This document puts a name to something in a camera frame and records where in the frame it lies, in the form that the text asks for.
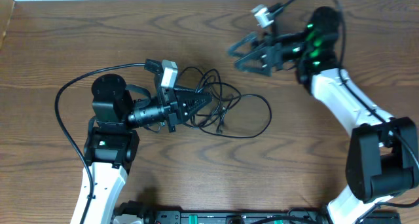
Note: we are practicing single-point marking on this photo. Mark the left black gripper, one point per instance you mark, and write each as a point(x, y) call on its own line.
point(185, 110)

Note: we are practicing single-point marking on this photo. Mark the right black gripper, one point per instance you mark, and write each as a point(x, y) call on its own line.
point(270, 56)

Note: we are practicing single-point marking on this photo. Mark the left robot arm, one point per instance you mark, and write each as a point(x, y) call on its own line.
point(112, 141)

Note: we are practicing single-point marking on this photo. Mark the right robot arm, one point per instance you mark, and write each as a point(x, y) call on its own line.
point(382, 160)

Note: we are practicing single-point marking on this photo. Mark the cardboard box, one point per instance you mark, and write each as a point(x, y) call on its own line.
point(6, 10)

